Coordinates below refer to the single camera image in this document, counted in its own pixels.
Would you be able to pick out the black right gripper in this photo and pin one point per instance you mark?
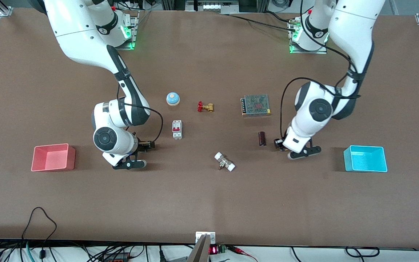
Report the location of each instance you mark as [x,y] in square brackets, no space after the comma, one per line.
[144,145]

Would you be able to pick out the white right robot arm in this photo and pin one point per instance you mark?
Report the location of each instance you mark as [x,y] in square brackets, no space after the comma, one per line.
[82,36]

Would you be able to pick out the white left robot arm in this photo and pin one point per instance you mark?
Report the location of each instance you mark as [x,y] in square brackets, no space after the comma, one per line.
[351,29]

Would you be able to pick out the dark brown capacitor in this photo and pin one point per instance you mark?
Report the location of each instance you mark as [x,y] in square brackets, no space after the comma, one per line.
[262,138]

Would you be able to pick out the white circuit breaker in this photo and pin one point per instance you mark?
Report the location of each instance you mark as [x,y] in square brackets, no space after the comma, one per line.
[177,131]

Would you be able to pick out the metal mesh power supply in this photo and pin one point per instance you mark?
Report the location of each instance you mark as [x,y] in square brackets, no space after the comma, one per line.
[256,105]

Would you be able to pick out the blue call bell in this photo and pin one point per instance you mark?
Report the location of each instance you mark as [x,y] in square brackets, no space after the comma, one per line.
[172,98]

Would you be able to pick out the metal valve white ends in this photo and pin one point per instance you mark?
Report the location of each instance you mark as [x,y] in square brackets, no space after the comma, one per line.
[224,162]

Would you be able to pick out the cyan plastic box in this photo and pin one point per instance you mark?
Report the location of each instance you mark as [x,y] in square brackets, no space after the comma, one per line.
[366,160]

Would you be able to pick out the pink plastic box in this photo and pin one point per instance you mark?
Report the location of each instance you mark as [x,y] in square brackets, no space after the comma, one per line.
[53,160]

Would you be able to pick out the red clip lead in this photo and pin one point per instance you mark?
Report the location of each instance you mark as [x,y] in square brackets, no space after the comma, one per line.
[240,250]

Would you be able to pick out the orange black device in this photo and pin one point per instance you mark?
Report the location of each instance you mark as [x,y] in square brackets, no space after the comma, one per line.
[116,258]

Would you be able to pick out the red LED display module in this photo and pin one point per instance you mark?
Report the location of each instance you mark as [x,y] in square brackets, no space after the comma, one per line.
[214,250]

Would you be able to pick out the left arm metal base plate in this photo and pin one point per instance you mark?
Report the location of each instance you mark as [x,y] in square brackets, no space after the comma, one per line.
[318,51]

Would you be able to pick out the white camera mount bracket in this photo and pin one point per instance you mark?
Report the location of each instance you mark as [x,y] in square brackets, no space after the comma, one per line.
[199,236]

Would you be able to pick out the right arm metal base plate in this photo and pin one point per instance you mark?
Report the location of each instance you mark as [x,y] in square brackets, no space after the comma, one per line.
[134,32]

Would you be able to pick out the grey metal mount bar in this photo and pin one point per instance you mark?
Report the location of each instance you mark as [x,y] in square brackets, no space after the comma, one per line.
[200,253]

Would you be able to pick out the aluminium frame equipment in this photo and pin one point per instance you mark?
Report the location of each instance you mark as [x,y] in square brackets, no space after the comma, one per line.
[211,6]

